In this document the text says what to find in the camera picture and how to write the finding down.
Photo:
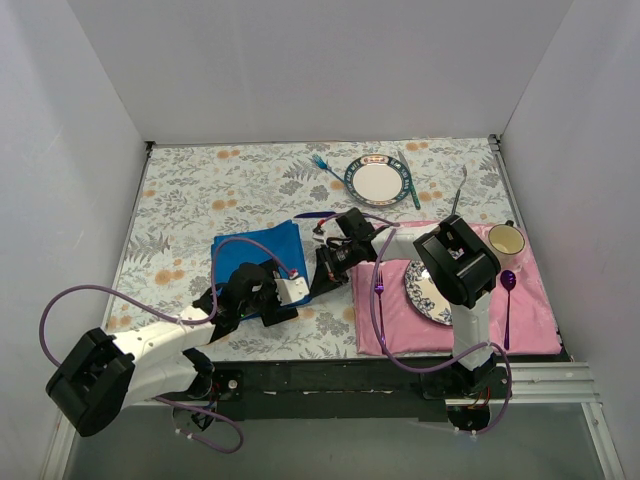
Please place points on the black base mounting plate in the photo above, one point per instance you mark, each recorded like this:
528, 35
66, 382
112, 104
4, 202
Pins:
341, 389

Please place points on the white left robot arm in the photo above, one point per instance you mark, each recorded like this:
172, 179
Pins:
105, 373

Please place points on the aluminium frame rail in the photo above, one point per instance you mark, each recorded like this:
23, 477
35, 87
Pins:
552, 427

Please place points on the purple metallic spoon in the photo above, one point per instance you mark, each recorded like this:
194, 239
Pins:
508, 281

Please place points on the cream ceramic mug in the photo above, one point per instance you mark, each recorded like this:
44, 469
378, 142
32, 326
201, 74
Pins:
507, 242

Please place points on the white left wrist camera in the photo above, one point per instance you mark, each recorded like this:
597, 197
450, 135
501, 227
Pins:
292, 291

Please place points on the pink floral placemat cloth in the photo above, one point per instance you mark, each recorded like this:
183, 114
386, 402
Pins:
532, 325

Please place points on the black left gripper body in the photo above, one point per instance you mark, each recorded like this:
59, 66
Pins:
276, 310

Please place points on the blue floral dinner plate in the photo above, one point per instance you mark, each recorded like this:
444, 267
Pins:
424, 296

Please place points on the purple knife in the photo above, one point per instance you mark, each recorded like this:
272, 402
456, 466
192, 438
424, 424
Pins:
315, 215

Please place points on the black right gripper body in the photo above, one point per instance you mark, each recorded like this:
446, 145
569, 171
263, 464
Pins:
327, 265

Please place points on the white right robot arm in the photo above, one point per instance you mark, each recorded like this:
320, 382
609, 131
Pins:
463, 269

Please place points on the floral tablecloth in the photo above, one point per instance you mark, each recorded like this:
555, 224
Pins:
190, 195

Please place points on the purple metallic fork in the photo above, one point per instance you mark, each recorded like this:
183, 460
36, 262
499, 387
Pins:
379, 290

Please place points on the white plate teal rim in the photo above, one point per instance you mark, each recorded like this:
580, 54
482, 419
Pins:
377, 180

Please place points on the blue fork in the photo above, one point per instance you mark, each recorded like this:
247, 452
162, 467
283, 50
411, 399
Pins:
323, 165

